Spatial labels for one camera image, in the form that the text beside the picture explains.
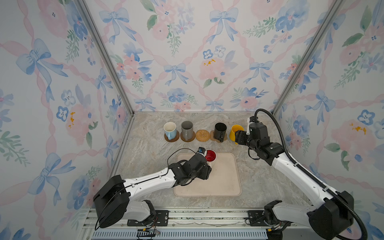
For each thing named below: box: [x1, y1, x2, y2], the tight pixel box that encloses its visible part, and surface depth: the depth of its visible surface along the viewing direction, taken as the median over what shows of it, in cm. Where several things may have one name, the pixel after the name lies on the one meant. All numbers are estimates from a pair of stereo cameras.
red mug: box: [204, 149, 217, 167], surface depth 91 cm
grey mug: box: [181, 120, 194, 141], surface depth 99 cm
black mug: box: [214, 122, 227, 143], surface depth 100 cm
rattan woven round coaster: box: [195, 129, 211, 142], surface depth 109 cm
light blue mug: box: [163, 121, 177, 140], surface depth 99 cm
